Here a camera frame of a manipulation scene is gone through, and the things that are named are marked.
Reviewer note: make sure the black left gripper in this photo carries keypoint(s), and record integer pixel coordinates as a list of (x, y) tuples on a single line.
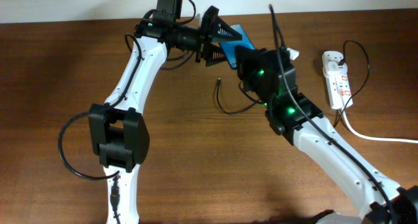
[(207, 36)]

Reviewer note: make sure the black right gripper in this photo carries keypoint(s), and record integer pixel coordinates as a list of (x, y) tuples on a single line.
[(243, 59)]

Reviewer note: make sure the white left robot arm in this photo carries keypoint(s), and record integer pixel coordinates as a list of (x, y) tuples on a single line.
[(119, 135)]

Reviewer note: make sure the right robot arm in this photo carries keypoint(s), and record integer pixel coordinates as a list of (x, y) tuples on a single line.
[(376, 197)]

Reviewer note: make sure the white charger plug adapter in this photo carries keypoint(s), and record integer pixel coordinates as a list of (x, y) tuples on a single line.
[(332, 68)]

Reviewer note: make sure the white power strip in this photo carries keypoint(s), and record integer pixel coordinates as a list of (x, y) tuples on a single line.
[(338, 86)]

